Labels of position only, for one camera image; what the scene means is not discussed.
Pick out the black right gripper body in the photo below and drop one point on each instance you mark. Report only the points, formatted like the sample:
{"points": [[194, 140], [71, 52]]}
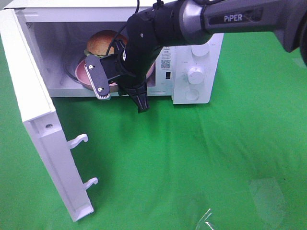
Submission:
{"points": [[149, 31]]}

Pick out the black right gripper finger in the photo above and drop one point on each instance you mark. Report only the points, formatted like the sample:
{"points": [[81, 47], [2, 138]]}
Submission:
{"points": [[138, 93]]}

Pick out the toy hamburger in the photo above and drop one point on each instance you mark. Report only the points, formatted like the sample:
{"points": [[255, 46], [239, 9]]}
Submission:
{"points": [[98, 43]]}

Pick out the round white door button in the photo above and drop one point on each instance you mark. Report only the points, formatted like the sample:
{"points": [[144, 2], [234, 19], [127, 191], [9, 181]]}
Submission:
{"points": [[192, 95]]}

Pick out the white microwave knob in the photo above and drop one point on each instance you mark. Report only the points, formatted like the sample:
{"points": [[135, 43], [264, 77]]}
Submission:
{"points": [[200, 50], [196, 75]]}

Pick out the pink round plate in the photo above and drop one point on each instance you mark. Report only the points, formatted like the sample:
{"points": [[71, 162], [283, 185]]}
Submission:
{"points": [[83, 78]]}

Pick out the white microwave door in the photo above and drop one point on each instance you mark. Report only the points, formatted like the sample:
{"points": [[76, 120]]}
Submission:
{"points": [[39, 115]]}

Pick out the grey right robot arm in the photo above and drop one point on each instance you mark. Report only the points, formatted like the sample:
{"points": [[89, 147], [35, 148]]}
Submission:
{"points": [[193, 22]]}

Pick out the white warning label sticker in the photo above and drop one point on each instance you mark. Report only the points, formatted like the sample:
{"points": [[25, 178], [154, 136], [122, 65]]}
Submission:
{"points": [[166, 58]]}

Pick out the glass microwave turntable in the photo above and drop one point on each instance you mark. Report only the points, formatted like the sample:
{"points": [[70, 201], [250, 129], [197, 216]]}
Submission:
{"points": [[70, 65]]}

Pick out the white microwave oven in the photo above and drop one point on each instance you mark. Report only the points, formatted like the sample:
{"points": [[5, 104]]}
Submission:
{"points": [[45, 41]]}

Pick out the clear tape patch on table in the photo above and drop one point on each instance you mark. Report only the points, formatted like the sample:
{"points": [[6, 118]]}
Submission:
{"points": [[269, 201]]}

